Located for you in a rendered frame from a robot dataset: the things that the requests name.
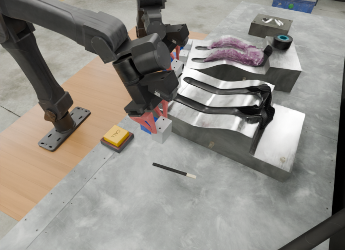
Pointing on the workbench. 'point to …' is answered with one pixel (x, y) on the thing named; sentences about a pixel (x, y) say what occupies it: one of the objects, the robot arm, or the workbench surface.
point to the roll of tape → (282, 41)
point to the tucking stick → (174, 170)
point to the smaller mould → (269, 25)
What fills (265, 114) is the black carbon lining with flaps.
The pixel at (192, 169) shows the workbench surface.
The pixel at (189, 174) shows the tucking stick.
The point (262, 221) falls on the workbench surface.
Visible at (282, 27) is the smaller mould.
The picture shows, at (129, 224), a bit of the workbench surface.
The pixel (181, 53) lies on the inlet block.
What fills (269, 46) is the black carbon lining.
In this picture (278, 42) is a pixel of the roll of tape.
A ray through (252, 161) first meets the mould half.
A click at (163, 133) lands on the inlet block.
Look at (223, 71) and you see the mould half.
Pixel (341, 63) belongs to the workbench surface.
